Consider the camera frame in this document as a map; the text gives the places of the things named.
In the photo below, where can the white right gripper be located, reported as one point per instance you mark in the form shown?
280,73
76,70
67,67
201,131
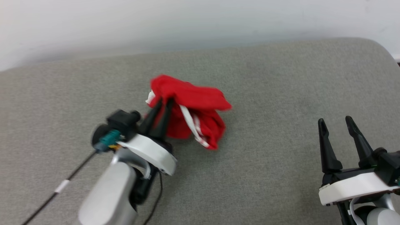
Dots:
350,186

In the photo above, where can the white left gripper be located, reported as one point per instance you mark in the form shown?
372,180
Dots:
153,153

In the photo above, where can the red shirt with white sleeves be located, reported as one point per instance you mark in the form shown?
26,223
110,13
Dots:
190,97

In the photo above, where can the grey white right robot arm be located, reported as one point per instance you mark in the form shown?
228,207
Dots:
381,217

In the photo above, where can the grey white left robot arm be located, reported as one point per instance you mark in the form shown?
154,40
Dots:
109,193

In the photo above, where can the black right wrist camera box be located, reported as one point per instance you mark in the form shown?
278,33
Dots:
389,165

